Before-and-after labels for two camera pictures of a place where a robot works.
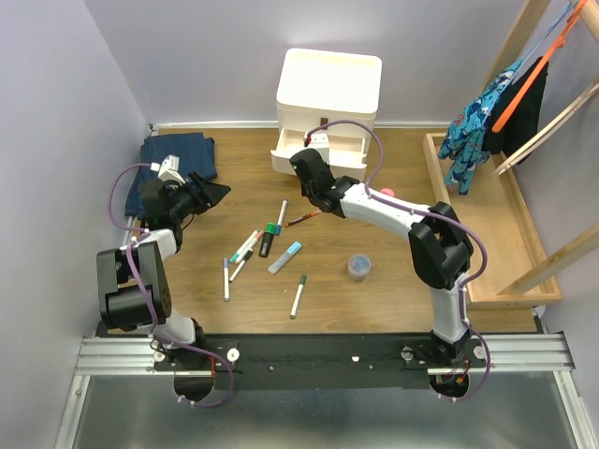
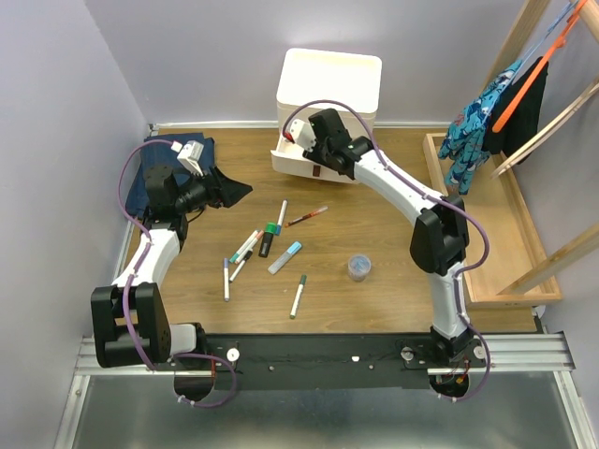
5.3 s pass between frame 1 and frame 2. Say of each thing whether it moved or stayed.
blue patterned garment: stayed
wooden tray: stayed
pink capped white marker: stayed
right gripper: moved
